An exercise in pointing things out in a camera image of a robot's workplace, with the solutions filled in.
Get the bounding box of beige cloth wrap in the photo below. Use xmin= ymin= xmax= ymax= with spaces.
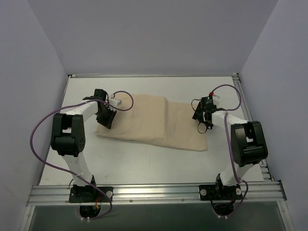
xmin=95 ymin=93 xmax=207 ymax=151

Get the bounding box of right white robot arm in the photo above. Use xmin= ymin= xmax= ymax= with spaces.
xmin=192 ymin=95 xmax=268 ymax=199

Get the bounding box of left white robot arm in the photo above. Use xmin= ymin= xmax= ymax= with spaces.
xmin=51 ymin=89 xmax=122 ymax=202

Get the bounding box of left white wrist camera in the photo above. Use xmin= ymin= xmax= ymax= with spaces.
xmin=109 ymin=94 xmax=122 ymax=107

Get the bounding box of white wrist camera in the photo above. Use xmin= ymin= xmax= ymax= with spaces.
xmin=208 ymin=91 xmax=220 ymax=99
xmin=109 ymin=94 xmax=122 ymax=107

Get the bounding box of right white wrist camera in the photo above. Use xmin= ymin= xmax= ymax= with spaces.
xmin=208 ymin=91 xmax=220 ymax=99

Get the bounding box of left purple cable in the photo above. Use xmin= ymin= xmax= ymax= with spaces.
xmin=29 ymin=90 xmax=134 ymax=219

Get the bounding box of purple cable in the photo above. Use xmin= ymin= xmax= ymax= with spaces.
xmin=29 ymin=90 xmax=134 ymax=219
xmin=208 ymin=84 xmax=249 ymax=215

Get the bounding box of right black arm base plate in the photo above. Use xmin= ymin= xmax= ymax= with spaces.
xmin=198 ymin=184 xmax=243 ymax=201

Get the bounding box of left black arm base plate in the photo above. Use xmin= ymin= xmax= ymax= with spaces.
xmin=68 ymin=185 xmax=114 ymax=203

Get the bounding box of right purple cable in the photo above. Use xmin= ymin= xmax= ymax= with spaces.
xmin=208 ymin=84 xmax=249 ymax=215

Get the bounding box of front aluminium rail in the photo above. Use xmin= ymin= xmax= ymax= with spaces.
xmin=27 ymin=181 xmax=286 ymax=206

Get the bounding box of aluminium rail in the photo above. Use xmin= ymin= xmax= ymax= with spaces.
xmin=27 ymin=181 xmax=286 ymax=206
xmin=229 ymin=74 xmax=272 ymax=182

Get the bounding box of right side aluminium rail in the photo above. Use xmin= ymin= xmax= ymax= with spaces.
xmin=229 ymin=74 xmax=272 ymax=182

